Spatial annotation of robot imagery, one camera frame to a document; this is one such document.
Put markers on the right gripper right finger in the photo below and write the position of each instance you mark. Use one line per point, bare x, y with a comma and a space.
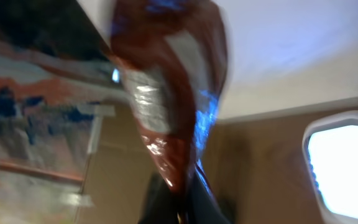
202, 206

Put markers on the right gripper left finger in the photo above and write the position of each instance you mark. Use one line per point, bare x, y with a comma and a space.
159, 206

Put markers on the orange Top chocolate bar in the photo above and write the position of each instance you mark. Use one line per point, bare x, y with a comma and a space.
173, 59

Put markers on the white barcode scanner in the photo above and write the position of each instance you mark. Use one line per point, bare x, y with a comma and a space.
330, 149

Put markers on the colourful painted backdrop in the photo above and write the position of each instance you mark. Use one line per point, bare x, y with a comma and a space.
56, 87

